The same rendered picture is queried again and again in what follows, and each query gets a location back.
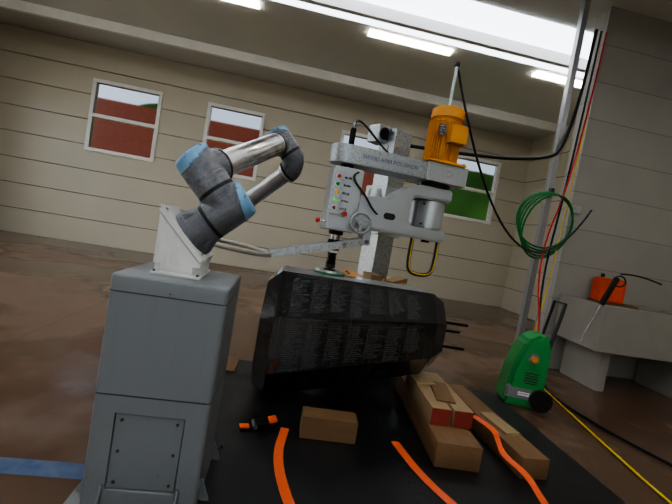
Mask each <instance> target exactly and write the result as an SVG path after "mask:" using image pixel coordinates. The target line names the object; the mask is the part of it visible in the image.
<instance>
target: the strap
mask: <svg viewBox="0 0 672 504"><path fill-rule="evenodd" d="M473 418H474V419H475V420H477V421H478V422H480V423H481V424H483V425H484V426H485V427H487V428H488V429H489V430H490V431H491V433H492V434H493V436H494V439H495V441H496V444H497V447H498V450H499V453H500V454H501V455H502V457H503V458H504V459H505V460H506V461H507V462H508V463H510V464H511V465H512V466H513V467H514V468H515V469H516V470H517V471H519V472H520V473H521V475H522V476H523V477H524V478H525V479H526V480H527V482H528V483H529V485H530V486H531V488H532V490H533V491H534V493H535V495H536V496H537V498H538V500H539V501H540V503H541V504H549V503H548V502H547V500H546V499H545V497H544V496H543V494H542V493H541V491H540V490H539V488H538V486H537V485H536V483H535V481H534V480H533V478H532V477H531V476H530V475H529V474H528V472H527V471H526V470H525V469H523V468H522V467H521V466H520V465H519V464H518V463H516V462H515V461H514V460H513V459H512V458H511V457H510V456H509V455H508V454H507V453H506V451H505V450H504V448H503V446H502V443H501V440H500V437H499V434H498V432H497V430H496V429H495V428H494V427H493V426H491V425H490V424H489V423H487V422H486V421H484V420H483V419H481V418H480V417H478V416H477V415H474V416H473ZM288 431H289V429H288V428H283V427H281V429H280V431H279V434H278V437H277V440H276V443H275V448H274V458H273V461H274V471H275V477H276V481H277V485H278V489H279V492H280V495H281V498H282V501H283V504H295V502H294V500H293V497H292V495H291V492H290V489H289V486H288V483H287V479H286V475H285V471H284V464H283V450H284V444H285V441H286V438H287V434H288ZM391 443H392V444H393V445H394V447H395V448H396V449H397V451H398V452H399V453H400V455H401V456H402V457H403V458H404V460H405V461H406V462H407V464H408V465H409V466H410V467H411V468H412V470H413V471H414V472H415V473H416V474H417V475H418V476H419V477H420V478H421V479H422V480H423V481H424V483H425V484H426V485H427V486H429V487H430V488H431V489H432V490H433V491H434V492H435V493H436V494H437V495H438V496H439V497H440V498H441V499H442V500H444V501H445V502H446V503H447V504H457V503H456V502H455V501H454V500H453V499H451V498H450V497H449V496H448V495H447V494H446V493H445V492H443V491H442V490H441V489H440V488H439V487H438V486H437V485H436V484H435V483H434V482H433V481H432V480H431V479H430V478H429V477H428V476H427V475H426V474H425V473H424V472H423V471H422V470H421V469H420V468H419V467H418V466H417V464H416V463H415V462H414V461H413V459H412V458H411V457H410V456H409V454H408V453H407V452H406V451H405V449H404V448H403V447H402V446H401V444H400V443H399V442H398V441H391Z"/></svg>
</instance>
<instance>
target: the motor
mask: <svg viewBox="0 0 672 504"><path fill-rule="evenodd" d="M465 114H466V113H465V111H464V110H463V109H462V108H460V107H457V106H452V105H440V106H437V107H435V108H434V109H433V110H432V114H431V121H430V122H429V127H428V133H427V138H426V144H425V149H424V155H423V160H424V161H435V162H439V163H443V164H448V165H452V166H457V167H461V168H466V167H467V166H466V165H465V164H463V165H461V164H457V160H458V155H459V149H460V147H462V146H465V145H466V142H467V137H468V131H469V128H468V127H464V125H463V123H464V119H465Z"/></svg>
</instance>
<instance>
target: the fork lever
mask: <svg viewBox="0 0 672 504"><path fill-rule="evenodd" d="M362 241H363V237H356V238H349V239H341V240H340V241H336V242H328V241H325V242H317V243H310V244H302V245H294V246H286V247H278V248H270V249H268V253H271V254H272V255H271V257H269V258H273V257H280V256H288V255H295V254H303V253H310V252H318V251H325V250H333V249H340V248H348V247H356V246H363V245H362ZM327 242H328V243H327Z"/></svg>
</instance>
